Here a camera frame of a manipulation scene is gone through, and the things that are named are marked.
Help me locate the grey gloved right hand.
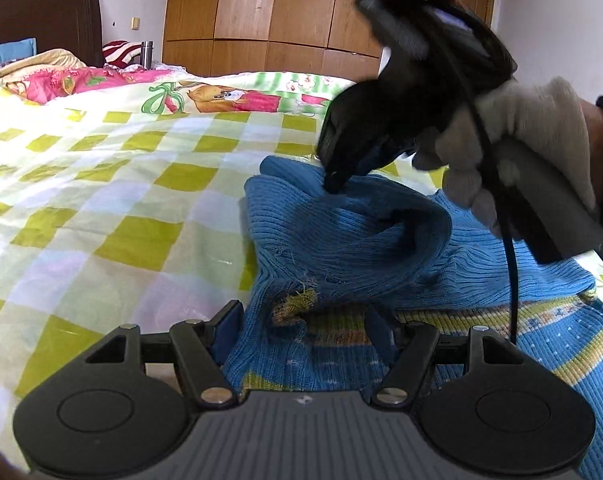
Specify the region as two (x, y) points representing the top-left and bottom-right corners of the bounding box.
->
(412, 77), (595, 236)

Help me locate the red white striped cloth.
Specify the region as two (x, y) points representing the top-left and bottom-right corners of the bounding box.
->
(102, 40), (142, 68)

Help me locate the brown wooden wardrobe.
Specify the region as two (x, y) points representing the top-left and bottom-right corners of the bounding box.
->
(161, 0), (535, 83)

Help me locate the steel thermos bottle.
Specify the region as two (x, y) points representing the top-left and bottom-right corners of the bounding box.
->
(141, 41), (154, 70)

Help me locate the blue pillow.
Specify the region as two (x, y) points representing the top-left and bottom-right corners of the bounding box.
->
(0, 38), (36, 65)

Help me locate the dark wooden headboard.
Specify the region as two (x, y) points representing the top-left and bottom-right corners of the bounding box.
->
(0, 0), (104, 67)

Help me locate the blue knitted sweater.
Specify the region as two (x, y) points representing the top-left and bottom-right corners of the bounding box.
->
(224, 156), (603, 479)

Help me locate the green checkered bed cover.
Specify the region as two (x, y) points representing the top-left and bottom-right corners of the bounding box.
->
(0, 73), (603, 479)

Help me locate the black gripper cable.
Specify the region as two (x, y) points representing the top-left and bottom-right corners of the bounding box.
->
(451, 58), (521, 346)

